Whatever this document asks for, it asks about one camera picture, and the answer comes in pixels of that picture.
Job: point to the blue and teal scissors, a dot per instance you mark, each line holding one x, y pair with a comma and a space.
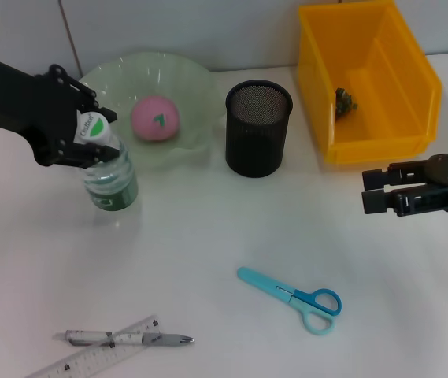
302, 301

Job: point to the black mesh pen holder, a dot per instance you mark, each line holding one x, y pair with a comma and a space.
257, 134

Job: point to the white grey ballpoint pen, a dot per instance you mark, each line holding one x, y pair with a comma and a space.
156, 339

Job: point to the clear plastic ruler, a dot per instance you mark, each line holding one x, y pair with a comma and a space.
89, 356

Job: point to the clear green-label water bottle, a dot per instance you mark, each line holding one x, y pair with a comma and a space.
111, 189

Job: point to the pink peach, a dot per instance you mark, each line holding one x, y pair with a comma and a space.
149, 122

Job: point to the green glass fruit plate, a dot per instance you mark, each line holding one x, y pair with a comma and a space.
192, 90

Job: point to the yellow plastic bin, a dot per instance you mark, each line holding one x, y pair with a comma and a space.
389, 59

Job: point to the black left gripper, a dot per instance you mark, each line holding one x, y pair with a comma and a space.
19, 106

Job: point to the green plastic wrapper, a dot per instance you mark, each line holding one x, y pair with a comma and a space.
345, 103

